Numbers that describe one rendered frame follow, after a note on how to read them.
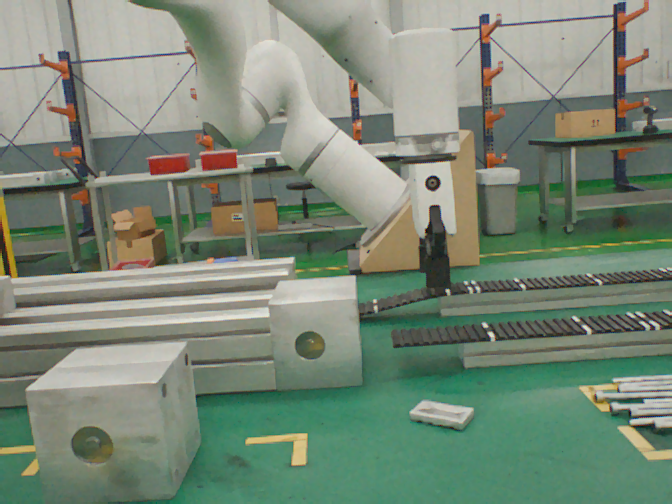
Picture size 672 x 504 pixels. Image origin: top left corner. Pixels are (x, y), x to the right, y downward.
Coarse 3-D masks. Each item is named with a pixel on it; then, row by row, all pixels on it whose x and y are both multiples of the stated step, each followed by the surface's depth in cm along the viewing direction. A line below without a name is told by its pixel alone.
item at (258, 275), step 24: (216, 264) 94; (240, 264) 92; (264, 264) 92; (288, 264) 92; (24, 288) 88; (48, 288) 87; (72, 288) 86; (96, 288) 86; (120, 288) 86; (144, 288) 86; (168, 288) 86; (192, 288) 85; (216, 288) 85; (240, 288) 86; (264, 288) 86
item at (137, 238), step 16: (576, 112) 555; (592, 112) 557; (608, 112) 558; (560, 128) 576; (576, 128) 558; (592, 128) 559; (608, 128) 561; (144, 208) 584; (224, 208) 557; (240, 208) 558; (256, 208) 559; (272, 208) 560; (128, 224) 555; (144, 224) 567; (224, 224) 560; (240, 224) 560; (256, 224) 561; (272, 224) 562; (128, 240) 557; (144, 240) 554; (160, 240) 589; (128, 256) 556; (144, 256) 557; (160, 256) 583
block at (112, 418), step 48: (48, 384) 48; (96, 384) 47; (144, 384) 47; (192, 384) 56; (48, 432) 48; (96, 432) 48; (144, 432) 48; (192, 432) 55; (48, 480) 49; (96, 480) 49; (144, 480) 49
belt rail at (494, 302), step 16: (560, 288) 87; (576, 288) 87; (592, 288) 87; (608, 288) 86; (624, 288) 86; (640, 288) 86; (656, 288) 86; (448, 304) 88; (464, 304) 88; (480, 304) 88; (496, 304) 88; (512, 304) 87; (528, 304) 87; (544, 304) 87; (560, 304) 87; (576, 304) 87; (592, 304) 87; (608, 304) 87
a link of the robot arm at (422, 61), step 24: (408, 48) 80; (432, 48) 79; (408, 72) 81; (432, 72) 80; (408, 96) 81; (432, 96) 80; (456, 96) 83; (408, 120) 82; (432, 120) 81; (456, 120) 83
